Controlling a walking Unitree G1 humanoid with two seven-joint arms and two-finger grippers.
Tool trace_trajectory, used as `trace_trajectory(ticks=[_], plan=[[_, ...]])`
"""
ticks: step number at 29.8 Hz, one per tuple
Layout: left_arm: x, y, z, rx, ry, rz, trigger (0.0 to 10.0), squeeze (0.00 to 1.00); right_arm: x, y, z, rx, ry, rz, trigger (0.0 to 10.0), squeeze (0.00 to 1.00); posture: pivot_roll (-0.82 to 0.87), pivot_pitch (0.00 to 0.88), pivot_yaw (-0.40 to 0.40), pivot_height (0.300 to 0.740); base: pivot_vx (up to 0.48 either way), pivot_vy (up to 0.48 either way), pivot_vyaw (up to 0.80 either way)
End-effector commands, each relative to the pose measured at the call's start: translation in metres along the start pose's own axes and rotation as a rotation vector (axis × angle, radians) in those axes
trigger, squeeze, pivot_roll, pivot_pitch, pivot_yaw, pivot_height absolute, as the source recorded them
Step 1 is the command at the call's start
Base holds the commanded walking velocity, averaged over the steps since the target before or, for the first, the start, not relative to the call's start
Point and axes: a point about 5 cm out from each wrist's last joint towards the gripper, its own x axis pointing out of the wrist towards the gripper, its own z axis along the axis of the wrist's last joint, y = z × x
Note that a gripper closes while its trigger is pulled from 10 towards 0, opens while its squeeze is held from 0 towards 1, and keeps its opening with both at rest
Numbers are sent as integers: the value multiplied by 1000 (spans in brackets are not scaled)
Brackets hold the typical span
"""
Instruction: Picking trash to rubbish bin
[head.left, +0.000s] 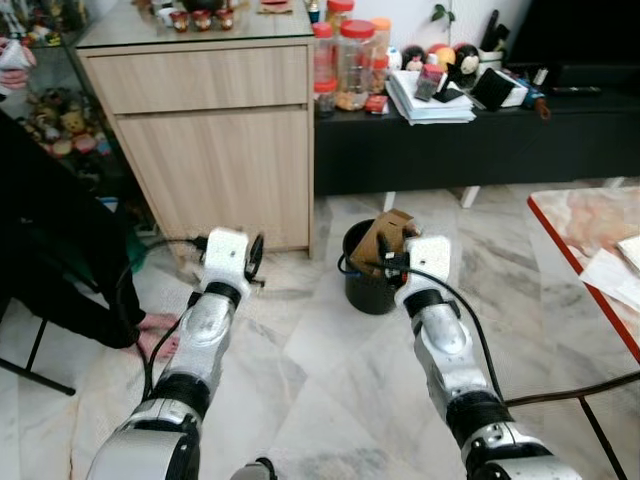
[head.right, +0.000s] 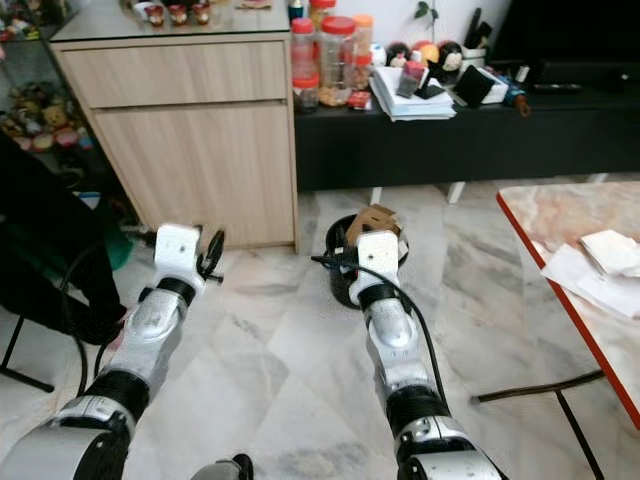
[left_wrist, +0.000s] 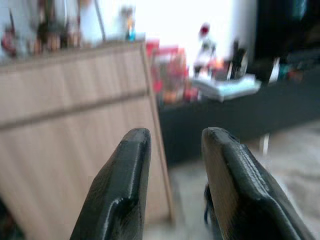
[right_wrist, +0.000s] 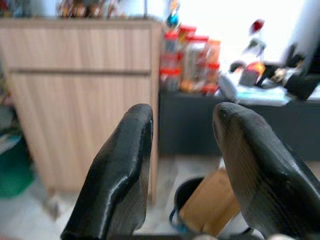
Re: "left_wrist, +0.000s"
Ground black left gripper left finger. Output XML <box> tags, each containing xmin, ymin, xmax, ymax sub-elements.
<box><xmin>69</xmin><ymin>127</ymin><xmax>152</xmax><ymax>240</ymax></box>

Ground low black tv bench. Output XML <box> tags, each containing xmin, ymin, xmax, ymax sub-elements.
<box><xmin>157</xmin><ymin>72</ymin><xmax>320</xmax><ymax>166</ymax></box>

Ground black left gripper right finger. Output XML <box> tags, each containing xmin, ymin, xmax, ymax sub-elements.
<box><xmin>201</xmin><ymin>126</ymin><xmax>316</xmax><ymax>240</ymax></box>

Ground light wooden cabinet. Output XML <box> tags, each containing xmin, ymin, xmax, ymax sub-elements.
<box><xmin>0</xmin><ymin>39</ymin><xmax>176</xmax><ymax>240</ymax></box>

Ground stack of white papers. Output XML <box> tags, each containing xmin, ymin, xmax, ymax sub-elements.
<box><xmin>191</xmin><ymin>74</ymin><xmax>262</xmax><ymax>103</ymax></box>

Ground red gift boxes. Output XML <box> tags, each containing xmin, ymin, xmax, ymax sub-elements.
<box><xmin>146</xmin><ymin>39</ymin><xmax>201</xmax><ymax>103</ymax></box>

